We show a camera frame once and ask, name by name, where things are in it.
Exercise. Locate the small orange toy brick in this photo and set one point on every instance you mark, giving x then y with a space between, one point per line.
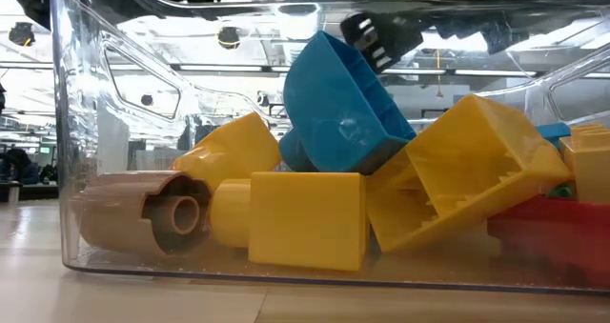
588 163

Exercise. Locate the large clear plastic bin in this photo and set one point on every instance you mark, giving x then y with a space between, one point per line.
305 275

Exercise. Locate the person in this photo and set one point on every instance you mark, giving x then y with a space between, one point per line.
19 168

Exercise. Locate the blue sloped toy brick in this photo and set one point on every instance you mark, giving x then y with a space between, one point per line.
338 118

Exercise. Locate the red long toy brick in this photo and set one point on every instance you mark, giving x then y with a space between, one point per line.
553 237

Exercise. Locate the brown toy brick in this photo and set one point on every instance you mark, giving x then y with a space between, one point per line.
124 213

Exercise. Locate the white pillar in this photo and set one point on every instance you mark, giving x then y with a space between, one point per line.
112 147

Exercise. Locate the black ceiling device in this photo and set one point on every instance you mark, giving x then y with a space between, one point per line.
229 38
21 33

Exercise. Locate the yellow two-stud toy brick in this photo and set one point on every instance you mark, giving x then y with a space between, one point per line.
305 220

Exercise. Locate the silver round ventilation duct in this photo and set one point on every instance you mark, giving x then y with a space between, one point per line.
298 20

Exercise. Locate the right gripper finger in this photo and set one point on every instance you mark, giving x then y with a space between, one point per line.
381 39
495 33

